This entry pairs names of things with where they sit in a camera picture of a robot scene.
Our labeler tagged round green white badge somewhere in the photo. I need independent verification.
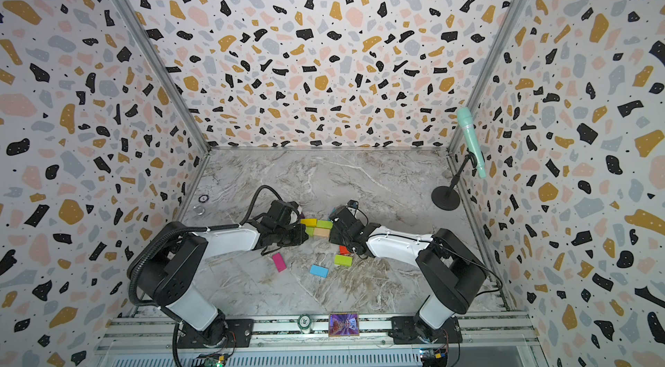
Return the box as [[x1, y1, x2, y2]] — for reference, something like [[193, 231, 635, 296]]
[[297, 315, 313, 333]]

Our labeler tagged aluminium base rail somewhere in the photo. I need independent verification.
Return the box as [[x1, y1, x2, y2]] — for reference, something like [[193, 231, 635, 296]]
[[91, 312, 548, 366]]

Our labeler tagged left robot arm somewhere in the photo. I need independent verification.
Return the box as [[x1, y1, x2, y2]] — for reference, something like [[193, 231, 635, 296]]
[[126, 185, 308, 348]]

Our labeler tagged black microphone stand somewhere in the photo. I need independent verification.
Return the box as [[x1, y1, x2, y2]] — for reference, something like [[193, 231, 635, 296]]
[[431, 150, 477, 211]]

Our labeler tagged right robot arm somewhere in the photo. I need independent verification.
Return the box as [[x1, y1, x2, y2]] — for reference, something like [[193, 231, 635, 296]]
[[329, 206, 499, 344]]

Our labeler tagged natural wood block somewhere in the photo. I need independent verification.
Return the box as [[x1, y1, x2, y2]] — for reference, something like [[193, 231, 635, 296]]
[[313, 228, 331, 238]]

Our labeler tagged light blue rectangular block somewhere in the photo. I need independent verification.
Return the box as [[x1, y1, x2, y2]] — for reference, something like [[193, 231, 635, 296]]
[[309, 265, 329, 279]]

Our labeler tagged yellow rectangular block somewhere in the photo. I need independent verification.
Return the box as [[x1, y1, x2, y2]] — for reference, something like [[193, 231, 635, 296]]
[[301, 219, 318, 228]]

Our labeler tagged mint green microphone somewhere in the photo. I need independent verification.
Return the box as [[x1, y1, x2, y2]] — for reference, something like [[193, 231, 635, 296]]
[[457, 107, 487, 178]]

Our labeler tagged magenta rectangular block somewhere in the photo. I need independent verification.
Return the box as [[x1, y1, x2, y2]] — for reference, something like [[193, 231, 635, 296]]
[[271, 253, 287, 273]]

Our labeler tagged colourful picture card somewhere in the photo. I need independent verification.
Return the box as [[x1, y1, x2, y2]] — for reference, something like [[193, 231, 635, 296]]
[[328, 313, 360, 338]]

